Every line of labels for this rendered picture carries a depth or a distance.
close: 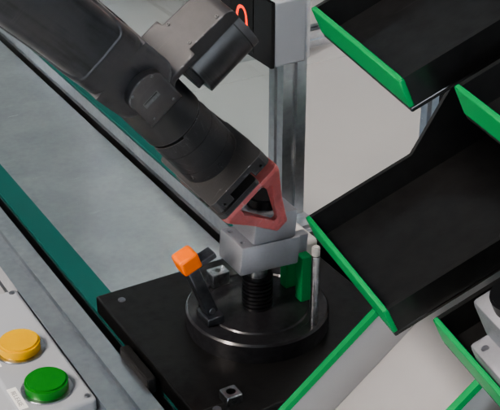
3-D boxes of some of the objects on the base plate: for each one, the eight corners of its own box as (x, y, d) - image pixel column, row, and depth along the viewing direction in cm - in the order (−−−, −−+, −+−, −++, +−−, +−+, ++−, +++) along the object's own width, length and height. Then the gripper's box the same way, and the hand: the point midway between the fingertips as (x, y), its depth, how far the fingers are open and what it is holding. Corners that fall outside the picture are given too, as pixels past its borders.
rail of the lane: (176, 586, 101) (171, 489, 96) (-109, 169, 168) (-121, 99, 163) (232, 561, 104) (230, 466, 98) (-72, 160, 171) (-81, 91, 165)
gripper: (120, 126, 105) (218, 216, 115) (171, 173, 97) (271, 266, 107) (172, 70, 105) (266, 165, 115) (228, 112, 97) (323, 211, 108)
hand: (263, 209), depth 111 cm, fingers closed on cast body, 4 cm apart
